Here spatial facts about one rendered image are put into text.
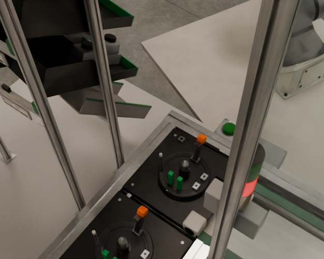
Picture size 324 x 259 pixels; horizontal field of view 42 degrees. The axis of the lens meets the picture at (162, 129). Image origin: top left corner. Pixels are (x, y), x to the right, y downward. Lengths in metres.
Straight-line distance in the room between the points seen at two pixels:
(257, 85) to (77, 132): 0.96
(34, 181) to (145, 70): 1.58
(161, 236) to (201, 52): 0.80
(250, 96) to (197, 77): 1.02
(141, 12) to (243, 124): 2.68
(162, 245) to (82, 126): 0.53
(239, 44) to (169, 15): 1.54
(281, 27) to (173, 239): 0.74
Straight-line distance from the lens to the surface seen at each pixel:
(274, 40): 0.44
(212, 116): 1.41
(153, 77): 2.70
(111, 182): 1.16
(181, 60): 1.58
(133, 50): 2.89
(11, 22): 0.69
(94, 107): 1.04
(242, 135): 0.58
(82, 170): 1.31
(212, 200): 0.83
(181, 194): 1.09
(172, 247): 1.06
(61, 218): 1.25
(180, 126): 1.25
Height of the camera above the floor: 1.96
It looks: 54 degrees down
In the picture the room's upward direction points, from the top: 2 degrees counter-clockwise
